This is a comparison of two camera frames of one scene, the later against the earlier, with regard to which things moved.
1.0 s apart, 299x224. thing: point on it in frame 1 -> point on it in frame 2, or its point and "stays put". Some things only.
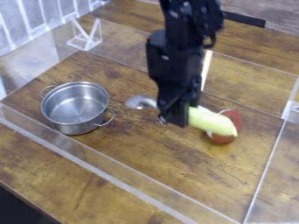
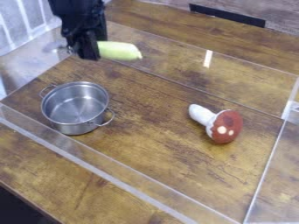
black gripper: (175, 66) -> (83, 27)
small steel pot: (79, 105) stays put
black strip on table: (245, 19) stays put
